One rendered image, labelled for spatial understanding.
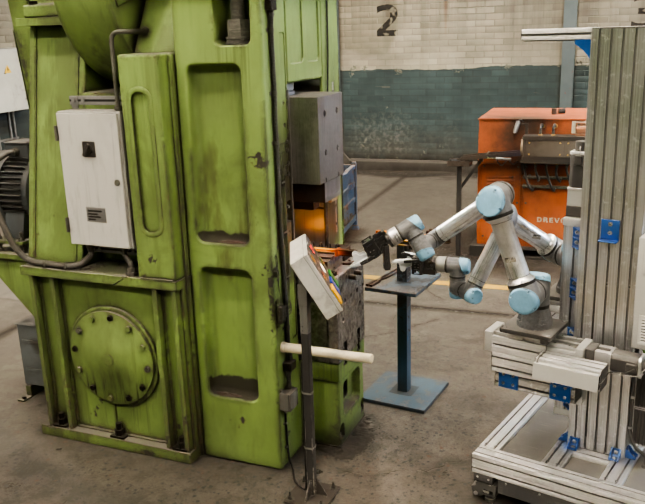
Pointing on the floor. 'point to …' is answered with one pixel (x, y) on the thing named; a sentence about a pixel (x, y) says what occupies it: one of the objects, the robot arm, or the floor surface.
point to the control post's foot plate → (324, 493)
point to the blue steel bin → (350, 196)
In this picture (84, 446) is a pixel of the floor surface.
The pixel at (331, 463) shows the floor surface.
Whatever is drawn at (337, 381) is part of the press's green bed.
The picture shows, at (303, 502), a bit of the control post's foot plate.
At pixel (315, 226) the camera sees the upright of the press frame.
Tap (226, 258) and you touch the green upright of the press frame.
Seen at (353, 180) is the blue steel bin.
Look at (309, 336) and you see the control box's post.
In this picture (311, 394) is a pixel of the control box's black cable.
